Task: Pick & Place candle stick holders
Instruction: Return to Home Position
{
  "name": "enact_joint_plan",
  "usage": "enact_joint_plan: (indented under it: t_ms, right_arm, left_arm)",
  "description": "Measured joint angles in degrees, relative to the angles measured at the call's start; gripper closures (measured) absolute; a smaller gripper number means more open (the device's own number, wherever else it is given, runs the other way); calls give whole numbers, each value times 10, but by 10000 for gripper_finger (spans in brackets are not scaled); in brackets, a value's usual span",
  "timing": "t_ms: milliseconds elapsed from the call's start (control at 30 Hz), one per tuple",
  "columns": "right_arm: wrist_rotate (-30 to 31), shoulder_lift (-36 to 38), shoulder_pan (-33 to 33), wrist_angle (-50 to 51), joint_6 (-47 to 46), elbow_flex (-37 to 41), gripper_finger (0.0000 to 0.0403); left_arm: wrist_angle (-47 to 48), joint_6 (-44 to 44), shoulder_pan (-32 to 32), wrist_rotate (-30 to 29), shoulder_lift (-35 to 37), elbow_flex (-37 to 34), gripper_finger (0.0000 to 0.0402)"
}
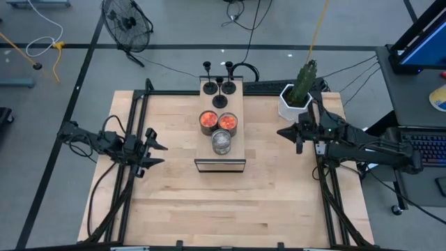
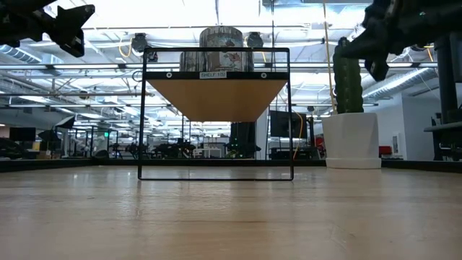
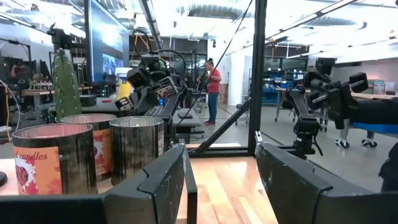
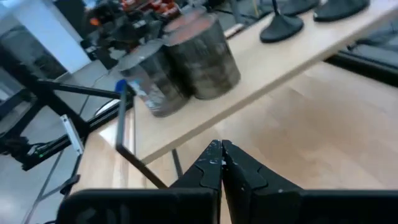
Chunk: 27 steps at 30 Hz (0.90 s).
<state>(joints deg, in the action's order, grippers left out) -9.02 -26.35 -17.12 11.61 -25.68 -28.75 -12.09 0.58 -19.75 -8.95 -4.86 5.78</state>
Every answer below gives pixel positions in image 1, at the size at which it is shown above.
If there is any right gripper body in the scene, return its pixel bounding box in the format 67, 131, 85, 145
294, 102, 335, 155

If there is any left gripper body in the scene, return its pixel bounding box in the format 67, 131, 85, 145
120, 127, 157, 178

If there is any orange candle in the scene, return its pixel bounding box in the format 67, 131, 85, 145
199, 109, 220, 137
217, 112, 239, 138

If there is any black candlestick holder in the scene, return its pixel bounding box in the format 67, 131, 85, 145
222, 61, 237, 96
212, 76, 229, 109
202, 61, 219, 96

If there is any green artificial cactus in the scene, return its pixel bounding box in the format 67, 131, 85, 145
289, 59, 318, 107

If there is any grey desk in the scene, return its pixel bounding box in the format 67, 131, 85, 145
375, 44, 446, 208

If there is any black backlit keyboard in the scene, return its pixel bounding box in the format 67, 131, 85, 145
400, 132, 446, 167

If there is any black floor fan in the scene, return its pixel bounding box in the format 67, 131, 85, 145
100, 0, 155, 68

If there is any yellow rod with black foot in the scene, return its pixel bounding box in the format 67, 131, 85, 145
0, 32, 43, 70

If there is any yellow and blue plate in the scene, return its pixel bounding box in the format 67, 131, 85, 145
429, 83, 446, 112

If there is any grey metal base bar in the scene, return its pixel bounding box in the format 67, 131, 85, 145
0, 78, 36, 89
6, 0, 72, 8

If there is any black computer monitor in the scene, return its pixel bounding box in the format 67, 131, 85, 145
388, 0, 446, 75

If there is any wooden shelf with black frame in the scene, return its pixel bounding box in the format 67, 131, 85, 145
193, 75, 247, 174

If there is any black cable tray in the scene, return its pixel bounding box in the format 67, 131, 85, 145
243, 79, 328, 95

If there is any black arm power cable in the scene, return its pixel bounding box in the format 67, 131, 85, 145
86, 162, 118, 238

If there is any black cable loop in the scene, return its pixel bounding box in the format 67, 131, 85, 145
230, 61, 261, 83

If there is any orange hanging rope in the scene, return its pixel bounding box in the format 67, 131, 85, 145
305, 0, 330, 66

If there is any black floor cable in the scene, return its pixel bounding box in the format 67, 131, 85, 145
240, 0, 263, 64

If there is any black desk cable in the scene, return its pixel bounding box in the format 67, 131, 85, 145
362, 163, 446, 225

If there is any yellow cable with plug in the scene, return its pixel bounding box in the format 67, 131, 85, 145
52, 40, 66, 84

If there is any white cable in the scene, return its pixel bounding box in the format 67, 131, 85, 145
26, 0, 64, 58

